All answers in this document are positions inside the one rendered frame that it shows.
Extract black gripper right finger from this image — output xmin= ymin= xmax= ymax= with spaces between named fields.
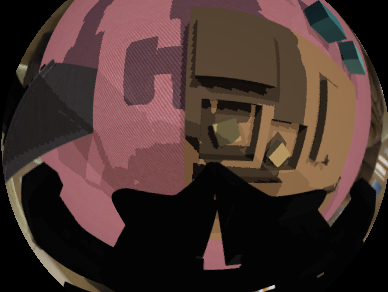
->
xmin=214 ymin=162 xmax=327 ymax=266

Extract small tan block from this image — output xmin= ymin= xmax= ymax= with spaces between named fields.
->
xmin=264 ymin=139 xmax=290 ymax=167
xmin=211 ymin=117 xmax=242 ymax=146

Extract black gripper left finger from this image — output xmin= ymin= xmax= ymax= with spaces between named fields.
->
xmin=112 ymin=162 xmax=218 ymax=259

